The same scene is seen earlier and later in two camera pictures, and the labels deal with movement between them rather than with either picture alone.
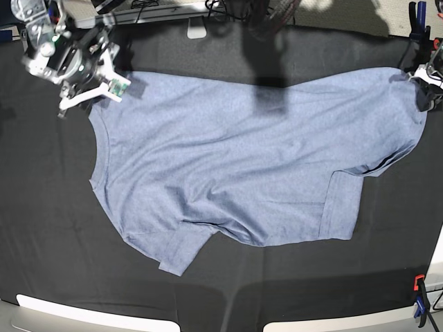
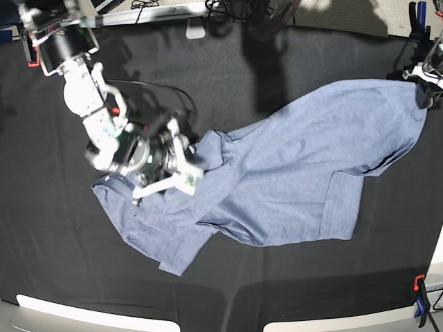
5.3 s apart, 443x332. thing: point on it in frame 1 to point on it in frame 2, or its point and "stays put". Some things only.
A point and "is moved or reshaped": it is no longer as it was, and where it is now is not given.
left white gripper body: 115,86 to 185,176
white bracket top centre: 196,28 stays put
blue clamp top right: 420,33 stays put
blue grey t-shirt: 254,160 is moved or reshaped
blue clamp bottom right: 422,299 stays put
